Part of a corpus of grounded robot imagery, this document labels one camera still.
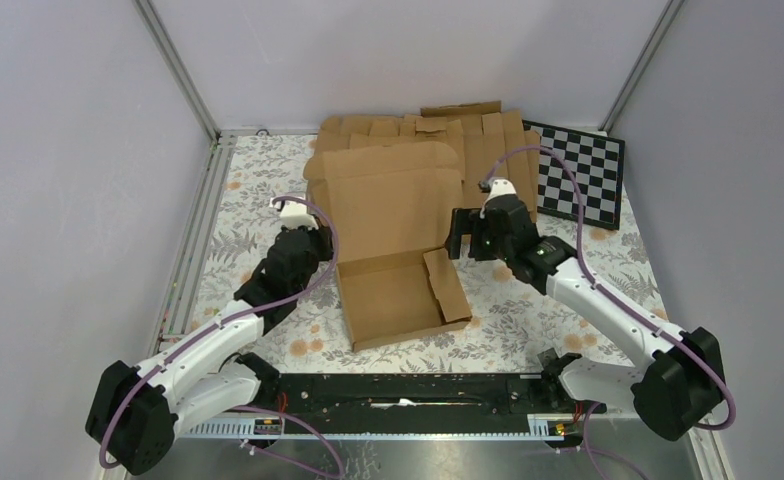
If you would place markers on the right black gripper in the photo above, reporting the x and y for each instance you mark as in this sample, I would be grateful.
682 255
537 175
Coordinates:
468 221

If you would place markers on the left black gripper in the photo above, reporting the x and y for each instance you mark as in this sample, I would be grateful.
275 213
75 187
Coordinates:
324 237

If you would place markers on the brown cardboard box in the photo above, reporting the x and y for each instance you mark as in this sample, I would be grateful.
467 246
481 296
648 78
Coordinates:
392 208

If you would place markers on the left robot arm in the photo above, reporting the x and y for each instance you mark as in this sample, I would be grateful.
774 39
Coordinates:
139 410

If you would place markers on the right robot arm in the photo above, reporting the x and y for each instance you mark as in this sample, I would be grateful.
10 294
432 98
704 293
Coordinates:
675 378

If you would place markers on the stack of flat cardboard blanks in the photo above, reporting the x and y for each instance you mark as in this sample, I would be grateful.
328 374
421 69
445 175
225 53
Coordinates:
480 134

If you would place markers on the black white checkerboard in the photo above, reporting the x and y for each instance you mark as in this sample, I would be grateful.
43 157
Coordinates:
597 162

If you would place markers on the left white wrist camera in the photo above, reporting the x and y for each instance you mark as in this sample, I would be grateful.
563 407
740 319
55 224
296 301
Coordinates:
294 215

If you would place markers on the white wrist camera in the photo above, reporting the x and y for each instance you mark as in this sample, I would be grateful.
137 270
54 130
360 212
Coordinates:
496 186
294 215

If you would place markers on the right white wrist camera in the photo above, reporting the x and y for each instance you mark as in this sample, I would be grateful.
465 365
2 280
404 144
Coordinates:
496 186

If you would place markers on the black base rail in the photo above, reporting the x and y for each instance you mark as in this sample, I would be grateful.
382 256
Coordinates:
462 405

